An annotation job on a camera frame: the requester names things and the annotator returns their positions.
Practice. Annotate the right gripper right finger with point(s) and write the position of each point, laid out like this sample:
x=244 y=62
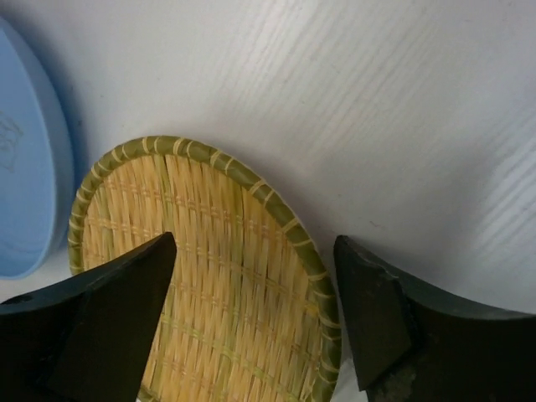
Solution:
x=412 y=341

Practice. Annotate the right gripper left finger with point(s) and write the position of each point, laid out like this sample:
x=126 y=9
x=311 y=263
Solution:
x=87 y=338

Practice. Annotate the round green-rim bamboo basket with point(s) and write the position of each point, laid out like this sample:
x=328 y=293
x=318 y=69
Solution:
x=251 y=313

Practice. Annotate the blue round plate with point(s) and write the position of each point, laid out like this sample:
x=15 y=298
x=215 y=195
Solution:
x=37 y=164

